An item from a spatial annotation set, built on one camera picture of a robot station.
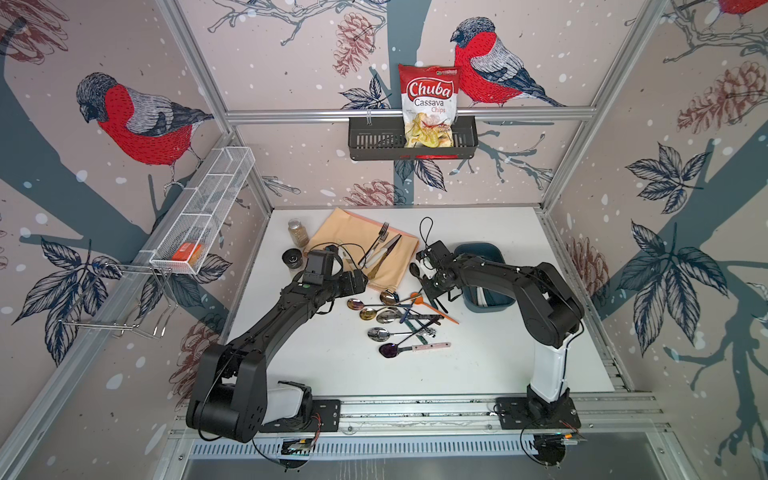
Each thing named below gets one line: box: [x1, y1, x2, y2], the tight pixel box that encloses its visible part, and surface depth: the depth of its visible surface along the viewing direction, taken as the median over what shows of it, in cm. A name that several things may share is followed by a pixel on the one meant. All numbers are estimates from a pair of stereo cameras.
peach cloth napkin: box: [303, 208, 419, 292], surface depth 109 cm
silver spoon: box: [367, 327, 437, 343], surface depth 89 cm
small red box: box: [172, 242, 195, 261], surface depth 68 cm
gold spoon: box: [359, 307, 389, 321], surface depth 92 cm
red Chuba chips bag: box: [398, 64, 461, 148], surface depth 85 cm
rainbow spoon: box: [347, 298, 415, 311], surface depth 94 cm
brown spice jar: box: [288, 218, 310, 248], surface depth 106 cm
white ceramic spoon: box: [476, 286, 488, 307], surface depth 95 cm
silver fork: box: [358, 222, 389, 267], surface depth 113 cm
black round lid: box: [282, 248, 303, 269], surface depth 93 cm
